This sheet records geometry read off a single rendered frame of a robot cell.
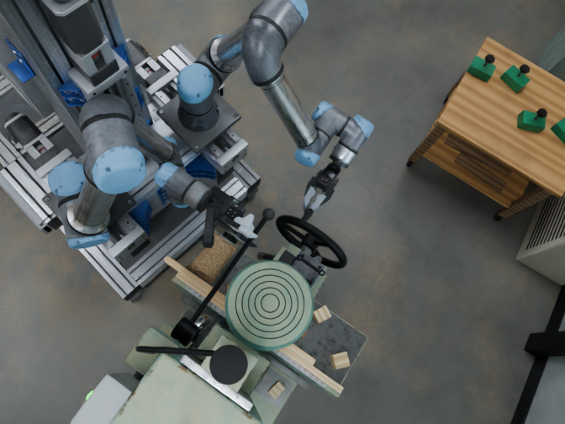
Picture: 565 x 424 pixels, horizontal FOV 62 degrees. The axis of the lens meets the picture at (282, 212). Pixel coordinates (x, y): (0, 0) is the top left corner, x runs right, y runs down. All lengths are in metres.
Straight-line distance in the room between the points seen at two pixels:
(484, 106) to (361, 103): 0.74
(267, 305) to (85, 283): 1.69
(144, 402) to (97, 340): 1.61
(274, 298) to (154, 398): 0.28
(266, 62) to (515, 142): 1.48
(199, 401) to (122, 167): 0.52
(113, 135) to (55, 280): 1.54
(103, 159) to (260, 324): 0.49
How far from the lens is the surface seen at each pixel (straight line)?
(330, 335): 1.53
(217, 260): 1.50
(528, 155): 2.46
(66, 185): 1.52
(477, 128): 2.39
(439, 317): 2.63
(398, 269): 2.59
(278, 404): 1.61
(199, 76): 1.61
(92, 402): 0.96
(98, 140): 1.12
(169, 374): 0.89
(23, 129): 1.97
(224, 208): 1.34
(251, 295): 0.94
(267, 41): 1.26
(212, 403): 0.88
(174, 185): 1.37
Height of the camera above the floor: 2.40
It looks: 72 degrees down
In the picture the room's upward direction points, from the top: 19 degrees clockwise
